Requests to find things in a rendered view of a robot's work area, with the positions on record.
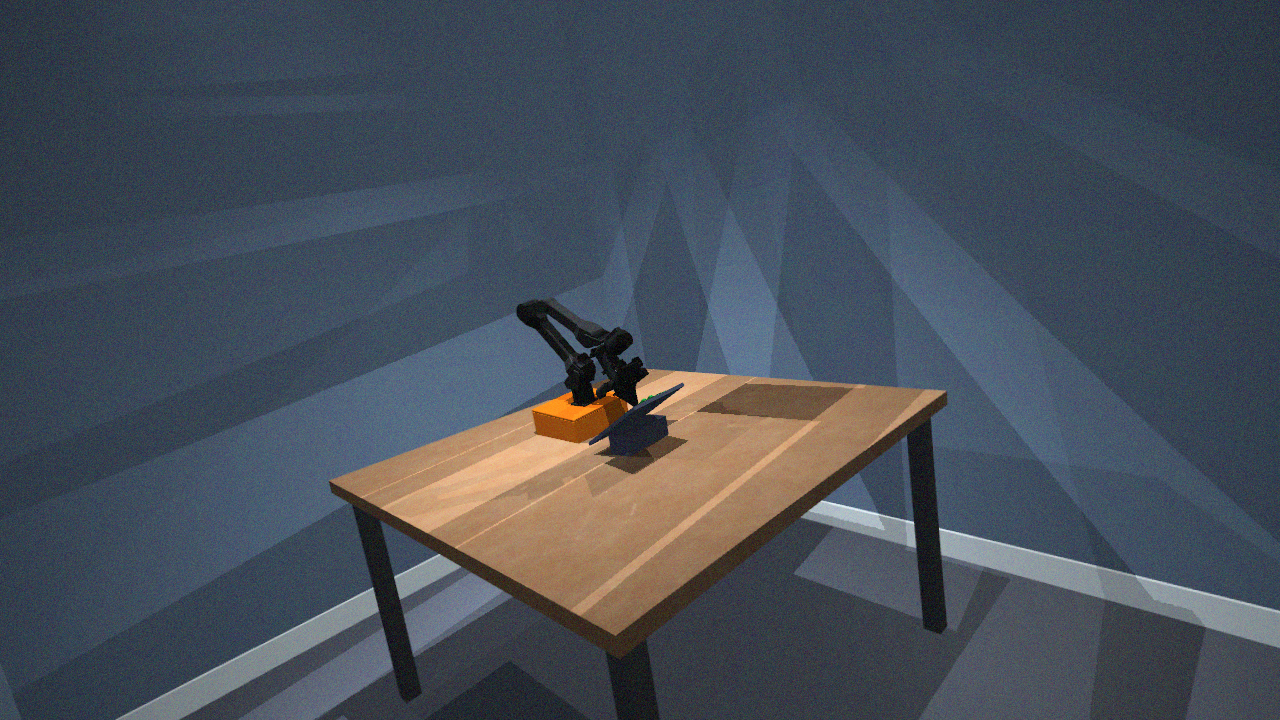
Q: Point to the dark grey switch panel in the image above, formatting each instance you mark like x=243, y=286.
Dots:
x=636, y=429

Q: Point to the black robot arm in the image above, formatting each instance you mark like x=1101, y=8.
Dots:
x=579, y=367

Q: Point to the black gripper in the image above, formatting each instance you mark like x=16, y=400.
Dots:
x=624, y=389

